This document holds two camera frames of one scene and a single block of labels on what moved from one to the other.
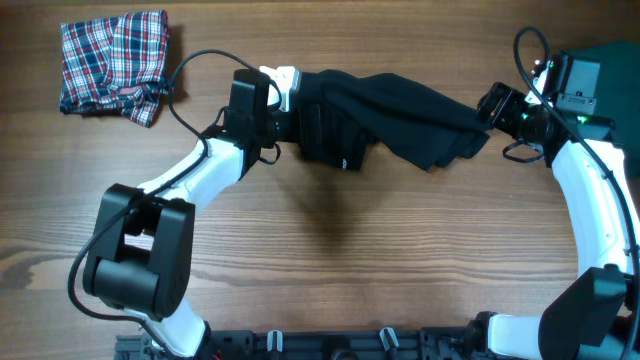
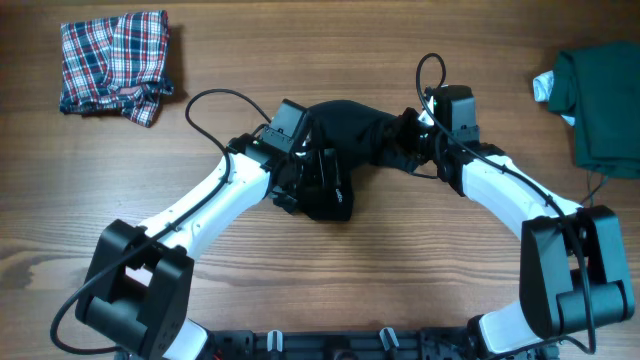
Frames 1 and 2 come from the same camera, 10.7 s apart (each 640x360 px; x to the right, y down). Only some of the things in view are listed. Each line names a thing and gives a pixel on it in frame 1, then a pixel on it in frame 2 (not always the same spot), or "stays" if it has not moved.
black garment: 341,113 → 342,135
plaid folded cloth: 116,64 stays
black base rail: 346,344 stays
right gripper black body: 514,116 → 425,141
